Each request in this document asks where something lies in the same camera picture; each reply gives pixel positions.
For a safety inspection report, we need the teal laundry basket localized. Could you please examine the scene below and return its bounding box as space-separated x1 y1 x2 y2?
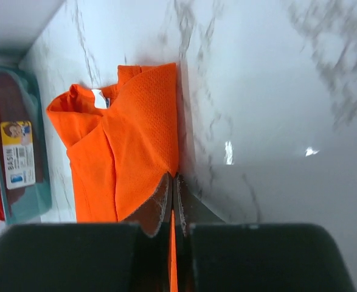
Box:
0 66 52 225

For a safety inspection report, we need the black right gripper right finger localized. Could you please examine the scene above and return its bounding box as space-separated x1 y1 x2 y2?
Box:
173 175 355 291

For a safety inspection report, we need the orange t shirt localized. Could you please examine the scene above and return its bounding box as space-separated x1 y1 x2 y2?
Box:
46 63 179 291

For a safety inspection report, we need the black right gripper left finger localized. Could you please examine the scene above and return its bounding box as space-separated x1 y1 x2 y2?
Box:
0 174 173 291

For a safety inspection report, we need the yellow basin label sticker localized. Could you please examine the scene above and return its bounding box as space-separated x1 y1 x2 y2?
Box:
0 121 36 190

